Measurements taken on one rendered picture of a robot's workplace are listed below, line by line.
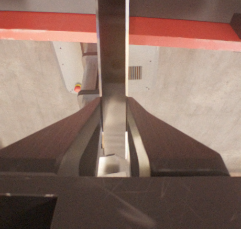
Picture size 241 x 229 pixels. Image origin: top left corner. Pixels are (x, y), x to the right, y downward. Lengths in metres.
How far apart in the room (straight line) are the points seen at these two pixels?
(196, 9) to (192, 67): 1.25
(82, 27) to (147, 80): 0.96
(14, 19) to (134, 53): 0.84
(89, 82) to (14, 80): 1.00
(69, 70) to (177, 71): 0.72
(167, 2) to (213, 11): 0.06
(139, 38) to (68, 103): 1.52
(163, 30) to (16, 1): 0.17
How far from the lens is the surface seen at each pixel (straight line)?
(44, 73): 1.57
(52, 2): 0.27
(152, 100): 1.67
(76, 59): 1.11
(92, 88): 0.74
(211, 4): 0.28
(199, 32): 0.26
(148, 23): 0.26
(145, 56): 1.08
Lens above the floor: 1.15
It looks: 42 degrees down
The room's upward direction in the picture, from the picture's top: 180 degrees counter-clockwise
